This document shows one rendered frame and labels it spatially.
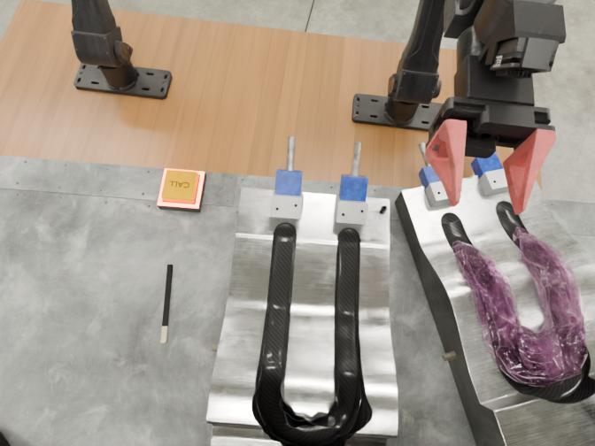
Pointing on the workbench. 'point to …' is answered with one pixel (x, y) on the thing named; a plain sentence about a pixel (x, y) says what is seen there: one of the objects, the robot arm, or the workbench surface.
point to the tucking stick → (166, 304)
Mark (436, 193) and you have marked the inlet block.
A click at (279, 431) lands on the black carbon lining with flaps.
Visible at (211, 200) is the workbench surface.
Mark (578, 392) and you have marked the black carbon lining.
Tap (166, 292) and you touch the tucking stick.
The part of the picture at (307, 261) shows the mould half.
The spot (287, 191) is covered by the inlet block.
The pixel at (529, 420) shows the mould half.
